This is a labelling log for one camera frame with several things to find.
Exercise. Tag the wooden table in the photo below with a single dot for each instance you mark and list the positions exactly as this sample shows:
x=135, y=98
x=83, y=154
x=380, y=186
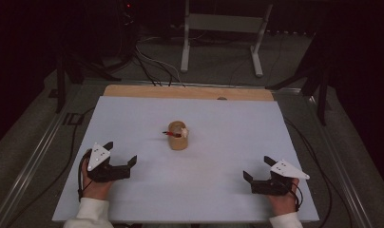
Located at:
x=180, y=92

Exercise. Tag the red pen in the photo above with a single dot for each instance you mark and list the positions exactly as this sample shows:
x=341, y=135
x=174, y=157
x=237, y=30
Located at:
x=172, y=134

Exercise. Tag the small white figure on holder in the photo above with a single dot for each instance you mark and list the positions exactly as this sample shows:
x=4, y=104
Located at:
x=184, y=132

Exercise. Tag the person's right hand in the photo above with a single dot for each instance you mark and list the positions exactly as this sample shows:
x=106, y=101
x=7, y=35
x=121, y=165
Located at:
x=283, y=204

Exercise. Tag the dark equipment with red light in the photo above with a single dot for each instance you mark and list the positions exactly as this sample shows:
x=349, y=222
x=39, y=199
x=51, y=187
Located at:
x=127, y=28

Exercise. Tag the black metal stand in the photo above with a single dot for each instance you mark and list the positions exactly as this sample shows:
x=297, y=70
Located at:
x=322, y=101
x=60, y=91

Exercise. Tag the white metal stand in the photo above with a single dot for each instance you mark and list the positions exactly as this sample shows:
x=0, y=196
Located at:
x=225, y=22

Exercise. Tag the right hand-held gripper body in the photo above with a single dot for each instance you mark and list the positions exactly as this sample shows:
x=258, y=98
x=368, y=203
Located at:
x=286, y=170

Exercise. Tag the black floor bracket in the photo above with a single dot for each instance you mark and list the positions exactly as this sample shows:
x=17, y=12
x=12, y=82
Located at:
x=72, y=119

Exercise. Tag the white board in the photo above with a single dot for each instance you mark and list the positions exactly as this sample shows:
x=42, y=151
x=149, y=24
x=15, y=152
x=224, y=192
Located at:
x=212, y=120

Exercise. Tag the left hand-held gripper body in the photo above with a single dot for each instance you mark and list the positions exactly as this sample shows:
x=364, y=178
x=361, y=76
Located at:
x=99, y=156

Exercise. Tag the person's left hand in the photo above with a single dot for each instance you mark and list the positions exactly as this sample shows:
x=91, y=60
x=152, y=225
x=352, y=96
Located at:
x=96, y=190

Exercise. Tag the tan round pen holder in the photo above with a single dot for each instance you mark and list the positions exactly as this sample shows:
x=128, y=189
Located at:
x=178, y=143

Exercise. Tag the aluminium rail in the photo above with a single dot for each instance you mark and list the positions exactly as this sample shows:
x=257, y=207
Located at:
x=196, y=84
x=339, y=171
x=31, y=164

